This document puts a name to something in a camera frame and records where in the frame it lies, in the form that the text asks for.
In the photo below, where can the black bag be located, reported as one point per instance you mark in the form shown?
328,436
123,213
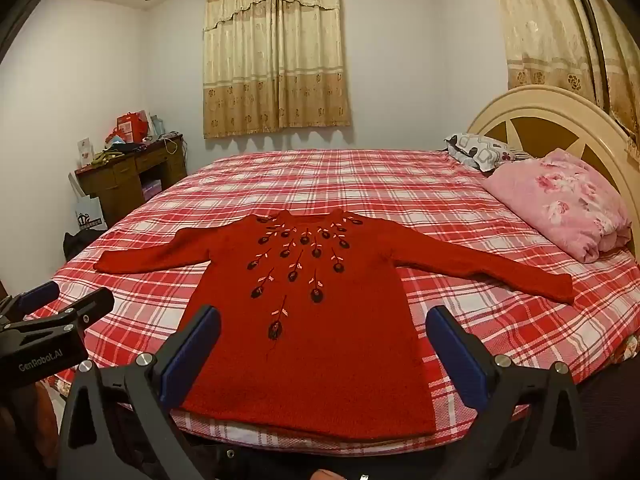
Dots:
80,246

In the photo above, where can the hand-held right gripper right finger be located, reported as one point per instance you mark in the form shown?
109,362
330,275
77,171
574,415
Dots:
450,345

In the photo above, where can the red plaid bed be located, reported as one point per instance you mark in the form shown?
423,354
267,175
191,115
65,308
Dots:
350,180

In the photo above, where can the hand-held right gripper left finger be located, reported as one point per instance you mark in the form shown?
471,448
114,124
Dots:
200,340

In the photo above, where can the brown wooden desk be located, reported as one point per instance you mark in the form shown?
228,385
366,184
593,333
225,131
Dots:
125,175

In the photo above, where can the white printed card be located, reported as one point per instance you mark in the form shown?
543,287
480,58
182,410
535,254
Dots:
85,152

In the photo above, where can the red embroidered knit sweater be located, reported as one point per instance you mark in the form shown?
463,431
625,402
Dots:
310,360

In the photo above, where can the olive green cloth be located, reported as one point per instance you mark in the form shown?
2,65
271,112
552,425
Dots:
106,157

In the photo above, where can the white shopping bag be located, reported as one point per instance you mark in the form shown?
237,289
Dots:
90,212

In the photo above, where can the beige floral window curtain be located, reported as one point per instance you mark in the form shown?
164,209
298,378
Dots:
250,60

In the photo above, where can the red gift bag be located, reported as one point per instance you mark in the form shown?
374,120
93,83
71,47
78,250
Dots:
131,127

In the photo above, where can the cream and brown headboard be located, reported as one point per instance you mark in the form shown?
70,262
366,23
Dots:
540,105

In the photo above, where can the pale blue paper bag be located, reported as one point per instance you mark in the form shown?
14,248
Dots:
157,126

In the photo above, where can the white grey patterned pillow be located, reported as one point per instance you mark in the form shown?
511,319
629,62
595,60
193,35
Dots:
475,152

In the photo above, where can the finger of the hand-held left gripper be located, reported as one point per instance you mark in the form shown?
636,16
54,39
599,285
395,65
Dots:
92,304
37,296

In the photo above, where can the pink floral pillow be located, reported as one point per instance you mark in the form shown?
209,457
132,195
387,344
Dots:
560,200

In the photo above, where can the beige floral tall curtain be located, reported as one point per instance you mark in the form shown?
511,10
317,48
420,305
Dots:
540,35

